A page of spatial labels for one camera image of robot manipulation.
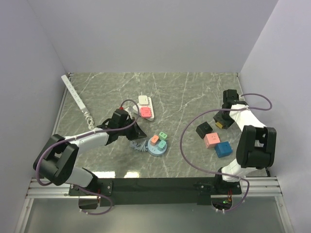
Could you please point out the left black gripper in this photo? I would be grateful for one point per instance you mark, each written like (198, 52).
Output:
(137, 133)

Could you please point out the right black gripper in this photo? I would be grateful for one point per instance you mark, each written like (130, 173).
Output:
(217, 117)

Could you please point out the yellow usb charger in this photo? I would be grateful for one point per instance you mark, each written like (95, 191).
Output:
(219, 125)

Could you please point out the black cube socket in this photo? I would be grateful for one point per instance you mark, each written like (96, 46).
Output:
(203, 129)

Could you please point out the pink cube socket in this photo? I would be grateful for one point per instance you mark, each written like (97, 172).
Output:
(211, 140)

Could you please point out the long white power strip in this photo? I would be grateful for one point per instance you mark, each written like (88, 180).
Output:
(79, 102)

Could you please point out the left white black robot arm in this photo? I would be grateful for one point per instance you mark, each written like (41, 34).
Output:
(55, 163)

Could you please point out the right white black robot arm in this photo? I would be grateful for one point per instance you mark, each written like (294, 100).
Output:
(257, 144)

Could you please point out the pink square plug adapter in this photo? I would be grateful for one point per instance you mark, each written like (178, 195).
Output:
(145, 112)

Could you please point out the blue cube socket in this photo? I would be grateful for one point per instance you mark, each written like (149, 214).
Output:
(223, 149)

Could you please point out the white square plug adapter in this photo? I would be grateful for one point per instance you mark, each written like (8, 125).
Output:
(143, 100)

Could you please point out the salmon usb-c charger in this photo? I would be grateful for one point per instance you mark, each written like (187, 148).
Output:
(154, 140)

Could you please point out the round blue power hub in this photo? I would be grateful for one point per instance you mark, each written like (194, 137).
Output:
(145, 146)

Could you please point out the green charger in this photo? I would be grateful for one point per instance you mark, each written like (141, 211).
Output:
(163, 136)

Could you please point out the teal charger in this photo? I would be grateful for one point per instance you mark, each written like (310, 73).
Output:
(162, 144)

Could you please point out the white flat power strip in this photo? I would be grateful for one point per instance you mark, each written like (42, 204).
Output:
(136, 109)

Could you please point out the black mounting base bar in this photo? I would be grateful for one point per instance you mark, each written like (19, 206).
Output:
(126, 191)

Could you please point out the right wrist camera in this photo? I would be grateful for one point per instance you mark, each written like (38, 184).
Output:
(230, 95)

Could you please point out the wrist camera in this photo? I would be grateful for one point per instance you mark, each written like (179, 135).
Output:
(230, 95)
(118, 119)

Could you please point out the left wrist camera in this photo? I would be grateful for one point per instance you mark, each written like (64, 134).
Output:
(118, 119)

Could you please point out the aluminium rail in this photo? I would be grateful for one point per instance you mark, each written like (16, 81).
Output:
(259, 187)

